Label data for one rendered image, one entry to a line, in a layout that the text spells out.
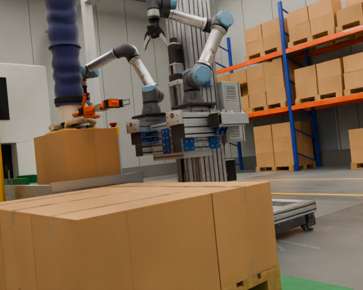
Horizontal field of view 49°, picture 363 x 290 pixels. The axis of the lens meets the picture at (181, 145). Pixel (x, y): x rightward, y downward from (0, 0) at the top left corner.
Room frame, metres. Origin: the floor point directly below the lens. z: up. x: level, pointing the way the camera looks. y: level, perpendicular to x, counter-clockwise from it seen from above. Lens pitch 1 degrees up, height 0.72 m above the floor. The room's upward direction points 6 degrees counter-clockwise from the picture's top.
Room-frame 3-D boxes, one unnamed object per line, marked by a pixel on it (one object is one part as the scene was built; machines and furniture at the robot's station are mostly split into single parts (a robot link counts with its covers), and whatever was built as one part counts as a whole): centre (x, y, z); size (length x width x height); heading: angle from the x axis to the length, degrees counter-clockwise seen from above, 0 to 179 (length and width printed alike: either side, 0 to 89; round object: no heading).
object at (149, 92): (3.07, 0.21, 1.20); 0.13 x 0.12 x 0.14; 163
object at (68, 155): (2.99, 0.80, 0.75); 0.60 x 0.40 x 0.40; 40
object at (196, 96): (2.68, -0.11, 1.09); 0.15 x 0.15 x 0.10
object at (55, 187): (2.72, 0.58, 0.58); 0.70 x 0.03 x 0.06; 131
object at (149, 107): (3.06, 0.21, 1.09); 0.15 x 0.15 x 0.10
